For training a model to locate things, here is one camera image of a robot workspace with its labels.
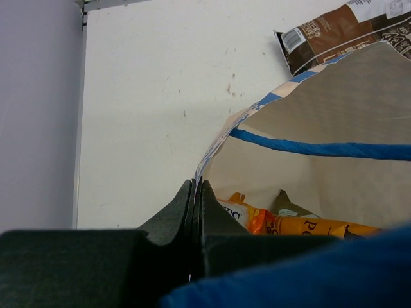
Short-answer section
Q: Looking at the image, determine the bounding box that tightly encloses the orange snack packet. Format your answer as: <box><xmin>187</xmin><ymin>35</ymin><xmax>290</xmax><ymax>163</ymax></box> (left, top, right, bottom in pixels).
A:
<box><xmin>265</xmin><ymin>216</ymin><xmax>381</xmax><ymax>239</ymax></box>

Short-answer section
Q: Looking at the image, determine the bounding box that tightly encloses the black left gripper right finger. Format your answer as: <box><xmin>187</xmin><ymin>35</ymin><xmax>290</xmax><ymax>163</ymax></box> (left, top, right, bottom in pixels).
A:
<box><xmin>195</xmin><ymin>180</ymin><xmax>340</xmax><ymax>280</ymax></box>

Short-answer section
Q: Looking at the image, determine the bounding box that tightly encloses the checkered blue paper bag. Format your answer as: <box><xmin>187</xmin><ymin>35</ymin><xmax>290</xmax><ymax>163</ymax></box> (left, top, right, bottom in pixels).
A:
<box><xmin>159</xmin><ymin>43</ymin><xmax>410</xmax><ymax>307</ymax></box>

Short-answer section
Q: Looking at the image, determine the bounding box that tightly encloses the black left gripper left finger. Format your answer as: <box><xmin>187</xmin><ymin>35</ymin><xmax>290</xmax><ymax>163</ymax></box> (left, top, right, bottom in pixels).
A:
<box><xmin>1</xmin><ymin>181</ymin><xmax>193</xmax><ymax>307</ymax></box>

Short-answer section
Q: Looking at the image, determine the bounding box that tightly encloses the small orange white packet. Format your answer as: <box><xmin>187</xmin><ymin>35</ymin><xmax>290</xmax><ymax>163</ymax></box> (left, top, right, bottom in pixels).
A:
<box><xmin>218</xmin><ymin>192</ymin><xmax>277</xmax><ymax>235</ymax></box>

